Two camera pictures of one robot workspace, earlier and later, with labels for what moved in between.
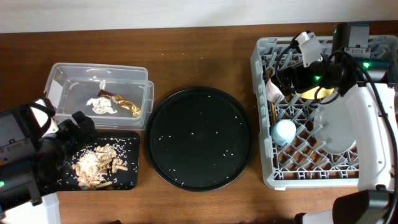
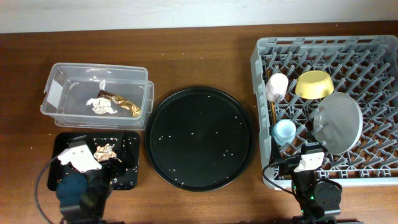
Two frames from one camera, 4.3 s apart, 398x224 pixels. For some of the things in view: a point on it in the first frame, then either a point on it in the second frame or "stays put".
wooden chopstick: (273, 112) stays put
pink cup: (272, 93) stays put
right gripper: (298, 71) → (288, 165)
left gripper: (87, 125) → (125, 158)
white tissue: (101, 105) stays put
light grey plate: (334, 127) stays put
